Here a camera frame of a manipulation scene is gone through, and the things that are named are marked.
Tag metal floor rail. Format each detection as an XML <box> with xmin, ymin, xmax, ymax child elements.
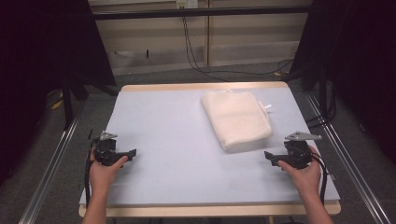
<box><xmin>305</xmin><ymin>92</ymin><xmax>392</xmax><ymax>224</ymax></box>
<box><xmin>18</xmin><ymin>104</ymin><xmax>86</xmax><ymax>224</ymax></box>

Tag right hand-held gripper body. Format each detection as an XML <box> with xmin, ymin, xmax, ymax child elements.
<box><xmin>279</xmin><ymin>131</ymin><xmax>323</xmax><ymax>171</ymax></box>

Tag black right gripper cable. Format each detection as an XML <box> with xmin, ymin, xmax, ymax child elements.
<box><xmin>310</xmin><ymin>151</ymin><xmax>329</xmax><ymax>207</ymax></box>

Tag light blue mat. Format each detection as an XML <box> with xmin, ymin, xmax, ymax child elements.
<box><xmin>78</xmin><ymin>86</ymin><xmax>341</xmax><ymax>206</ymax></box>

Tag black horizontal bar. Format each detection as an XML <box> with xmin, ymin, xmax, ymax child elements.
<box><xmin>92</xmin><ymin>5</ymin><xmax>313</xmax><ymax>21</ymax></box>

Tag black curtain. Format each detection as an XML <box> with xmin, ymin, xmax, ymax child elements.
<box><xmin>0</xmin><ymin>0</ymin><xmax>117</xmax><ymax>186</ymax></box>
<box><xmin>290</xmin><ymin>0</ymin><xmax>396</xmax><ymax>164</ymax></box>

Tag white wall outlet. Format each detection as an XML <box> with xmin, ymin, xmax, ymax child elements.
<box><xmin>176</xmin><ymin>0</ymin><xmax>200</xmax><ymax>9</ymax></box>

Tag person's right hand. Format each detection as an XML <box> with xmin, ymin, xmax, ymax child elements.
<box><xmin>276</xmin><ymin>146</ymin><xmax>322</xmax><ymax>194</ymax></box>

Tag cream white towel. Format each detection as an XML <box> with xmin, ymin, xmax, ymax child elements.
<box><xmin>200</xmin><ymin>89</ymin><xmax>275</xmax><ymax>151</ymax></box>

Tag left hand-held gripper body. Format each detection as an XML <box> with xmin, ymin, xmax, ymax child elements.
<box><xmin>92</xmin><ymin>130</ymin><xmax>125</xmax><ymax>167</ymax></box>

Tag person's left hand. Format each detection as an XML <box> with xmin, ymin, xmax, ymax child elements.
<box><xmin>89</xmin><ymin>148</ymin><xmax>130</xmax><ymax>189</ymax></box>

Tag black wall cable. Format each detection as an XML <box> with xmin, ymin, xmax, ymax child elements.
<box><xmin>181</xmin><ymin>15</ymin><xmax>295</xmax><ymax>83</ymax></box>

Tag yellow floor tape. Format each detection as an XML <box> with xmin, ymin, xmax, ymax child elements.
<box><xmin>50</xmin><ymin>98</ymin><xmax>65</xmax><ymax>111</ymax></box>

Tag black metal stand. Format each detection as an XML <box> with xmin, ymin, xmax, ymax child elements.
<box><xmin>60</xmin><ymin>73</ymin><xmax>120</xmax><ymax>131</ymax></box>
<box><xmin>317</xmin><ymin>63</ymin><xmax>332</xmax><ymax>120</ymax></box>

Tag wooden table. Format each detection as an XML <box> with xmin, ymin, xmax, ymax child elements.
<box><xmin>78</xmin><ymin>81</ymin><xmax>342</xmax><ymax>218</ymax></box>

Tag black floor cables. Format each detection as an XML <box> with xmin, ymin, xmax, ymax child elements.
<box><xmin>304</xmin><ymin>83</ymin><xmax>339</xmax><ymax>130</ymax></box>

